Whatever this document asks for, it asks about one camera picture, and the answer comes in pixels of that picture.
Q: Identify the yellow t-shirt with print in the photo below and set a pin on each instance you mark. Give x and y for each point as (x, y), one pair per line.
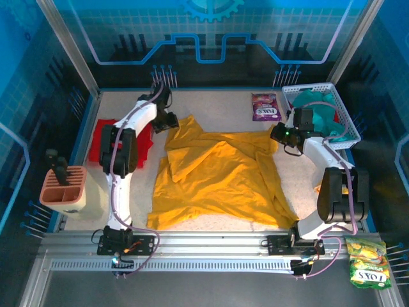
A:
(217, 179)

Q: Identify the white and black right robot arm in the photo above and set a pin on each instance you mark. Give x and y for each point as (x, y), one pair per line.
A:
(311, 222)

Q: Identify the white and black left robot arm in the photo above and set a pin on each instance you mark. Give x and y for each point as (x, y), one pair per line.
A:
(119, 198)

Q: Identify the teal t-shirt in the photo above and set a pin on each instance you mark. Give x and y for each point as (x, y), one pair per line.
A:
(322, 110)

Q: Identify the purple Fox's candy bag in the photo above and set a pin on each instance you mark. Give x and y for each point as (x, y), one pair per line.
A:
(266, 107)

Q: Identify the crumpled red t-shirt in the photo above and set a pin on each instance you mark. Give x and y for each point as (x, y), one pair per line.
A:
(336, 119)

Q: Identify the white plastic mesh basket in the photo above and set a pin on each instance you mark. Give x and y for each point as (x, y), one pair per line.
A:
(319, 86)

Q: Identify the folded red t-shirt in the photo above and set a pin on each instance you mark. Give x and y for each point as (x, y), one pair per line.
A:
(96, 144)

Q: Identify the pink and cream knife block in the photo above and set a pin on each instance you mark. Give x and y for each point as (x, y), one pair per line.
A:
(86, 198)

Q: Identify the small black controller box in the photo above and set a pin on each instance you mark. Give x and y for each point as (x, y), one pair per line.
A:
(302, 268)
(123, 263)

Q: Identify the green Fox's candy bag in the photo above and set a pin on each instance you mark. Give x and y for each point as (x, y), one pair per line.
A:
(369, 265)

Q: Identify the aluminium frame post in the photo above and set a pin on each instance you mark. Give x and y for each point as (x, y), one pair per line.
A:
(70, 51)
(354, 41)

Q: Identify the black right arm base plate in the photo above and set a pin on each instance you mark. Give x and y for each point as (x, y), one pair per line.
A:
(278, 245)

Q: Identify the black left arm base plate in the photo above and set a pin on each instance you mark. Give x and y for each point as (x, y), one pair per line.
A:
(143, 244)

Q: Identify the aluminium front rail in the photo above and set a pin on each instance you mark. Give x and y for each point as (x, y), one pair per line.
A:
(207, 238)

